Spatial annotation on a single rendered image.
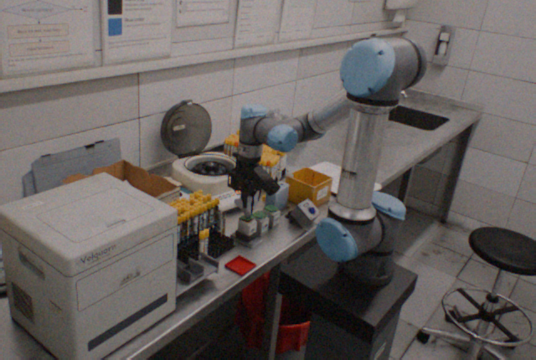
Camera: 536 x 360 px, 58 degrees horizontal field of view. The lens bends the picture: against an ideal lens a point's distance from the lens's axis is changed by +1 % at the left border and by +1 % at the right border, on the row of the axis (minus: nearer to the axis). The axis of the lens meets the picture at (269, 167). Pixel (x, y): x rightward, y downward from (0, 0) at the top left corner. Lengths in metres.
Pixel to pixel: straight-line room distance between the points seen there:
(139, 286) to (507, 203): 3.01
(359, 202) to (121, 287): 0.57
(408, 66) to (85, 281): 0.79
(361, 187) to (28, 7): 1.01
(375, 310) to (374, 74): 0.60
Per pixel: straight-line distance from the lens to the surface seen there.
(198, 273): 1.36
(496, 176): 3.72
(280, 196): 1.71
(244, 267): 1.46
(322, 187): 1.81
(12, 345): 1.29
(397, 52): 1.06
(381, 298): 1.34
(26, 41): 1.54
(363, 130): 1.09
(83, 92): 1.68
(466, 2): 3.61
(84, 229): 1.07
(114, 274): 1.09
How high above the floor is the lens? 1.73
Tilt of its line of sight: 24 degrees down
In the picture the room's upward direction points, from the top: 6 degrees clockwise
